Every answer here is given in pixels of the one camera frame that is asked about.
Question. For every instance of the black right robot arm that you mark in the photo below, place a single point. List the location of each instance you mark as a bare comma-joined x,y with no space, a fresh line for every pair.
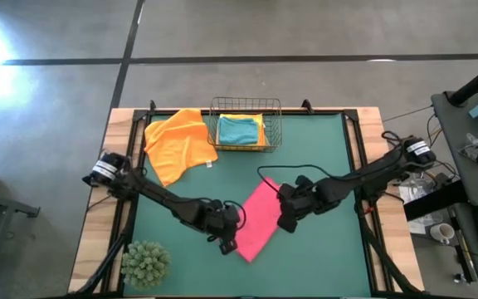
372,174

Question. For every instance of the black desk leg beam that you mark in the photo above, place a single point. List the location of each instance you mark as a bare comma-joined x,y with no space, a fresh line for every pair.
434,201

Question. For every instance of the green table mat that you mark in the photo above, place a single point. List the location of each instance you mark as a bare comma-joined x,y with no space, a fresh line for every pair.
313,257

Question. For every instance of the black metal rig frame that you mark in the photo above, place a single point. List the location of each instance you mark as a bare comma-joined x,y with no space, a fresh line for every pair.
139,114

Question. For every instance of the orange microfiber towel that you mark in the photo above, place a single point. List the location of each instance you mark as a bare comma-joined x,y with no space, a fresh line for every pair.
177,145

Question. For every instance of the pink microfiber towel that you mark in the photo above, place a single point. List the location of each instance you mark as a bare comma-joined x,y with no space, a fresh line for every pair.
259,220

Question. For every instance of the teal microfiber towel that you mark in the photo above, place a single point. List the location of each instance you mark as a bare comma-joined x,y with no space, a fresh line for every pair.
237,130

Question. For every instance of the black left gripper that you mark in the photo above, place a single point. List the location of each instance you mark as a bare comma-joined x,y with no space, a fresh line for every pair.
222,220

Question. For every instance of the black floor stand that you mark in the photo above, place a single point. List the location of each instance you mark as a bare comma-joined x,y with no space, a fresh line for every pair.
6,203

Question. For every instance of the yellow microfiber towel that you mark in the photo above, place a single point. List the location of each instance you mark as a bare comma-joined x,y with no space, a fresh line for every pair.
261,124

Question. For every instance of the pale green chenille mitt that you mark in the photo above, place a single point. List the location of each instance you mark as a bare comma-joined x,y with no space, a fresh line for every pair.
145,266

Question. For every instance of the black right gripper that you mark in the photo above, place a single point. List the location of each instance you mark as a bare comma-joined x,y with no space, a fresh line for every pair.
299,199

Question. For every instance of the grey desk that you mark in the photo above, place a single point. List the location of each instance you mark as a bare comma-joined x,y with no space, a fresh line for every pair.
459,133

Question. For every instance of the white mug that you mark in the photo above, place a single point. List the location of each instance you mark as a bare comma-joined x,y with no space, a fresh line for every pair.
442,232

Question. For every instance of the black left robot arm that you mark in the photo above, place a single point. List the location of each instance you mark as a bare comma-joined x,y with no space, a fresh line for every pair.
160,195

